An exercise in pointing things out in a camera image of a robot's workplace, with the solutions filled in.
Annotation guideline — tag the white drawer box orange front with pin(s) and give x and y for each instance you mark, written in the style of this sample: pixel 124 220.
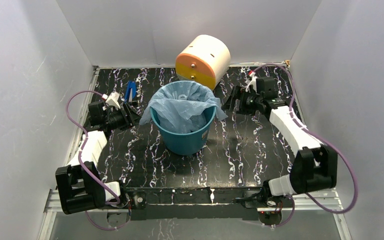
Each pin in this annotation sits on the white drawer box orange front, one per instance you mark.
pixel 205 60

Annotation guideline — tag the light blue plastic bag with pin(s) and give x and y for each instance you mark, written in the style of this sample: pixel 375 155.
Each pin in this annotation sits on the light blue plastic bag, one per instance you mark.
pixel 180 106

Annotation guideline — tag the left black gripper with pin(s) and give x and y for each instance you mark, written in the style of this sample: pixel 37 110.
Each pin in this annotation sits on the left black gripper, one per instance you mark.
pixel 134 119

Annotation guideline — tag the blue stapler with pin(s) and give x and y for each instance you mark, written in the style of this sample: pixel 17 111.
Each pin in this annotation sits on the blue stapler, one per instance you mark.
pixel 130 94

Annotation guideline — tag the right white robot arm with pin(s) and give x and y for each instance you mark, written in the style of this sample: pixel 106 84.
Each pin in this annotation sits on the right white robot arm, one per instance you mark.
pixel 315 164

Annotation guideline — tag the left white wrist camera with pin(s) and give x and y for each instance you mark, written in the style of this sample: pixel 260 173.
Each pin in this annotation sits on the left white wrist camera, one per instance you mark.
pixel 112 100

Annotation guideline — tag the teal plastic trash bin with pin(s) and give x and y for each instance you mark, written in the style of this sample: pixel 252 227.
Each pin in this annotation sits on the teal plastic trash bin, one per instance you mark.
pixel 186 144

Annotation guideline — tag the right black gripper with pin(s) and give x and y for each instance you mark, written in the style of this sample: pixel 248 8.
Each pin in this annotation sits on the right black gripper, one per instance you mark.
pixel 229 105

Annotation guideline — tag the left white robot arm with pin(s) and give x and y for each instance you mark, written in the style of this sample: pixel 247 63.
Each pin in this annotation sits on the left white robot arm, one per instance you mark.
pixel 79 185

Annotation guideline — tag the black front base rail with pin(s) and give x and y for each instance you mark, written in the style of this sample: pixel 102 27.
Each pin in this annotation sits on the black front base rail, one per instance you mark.
pixel 243 203

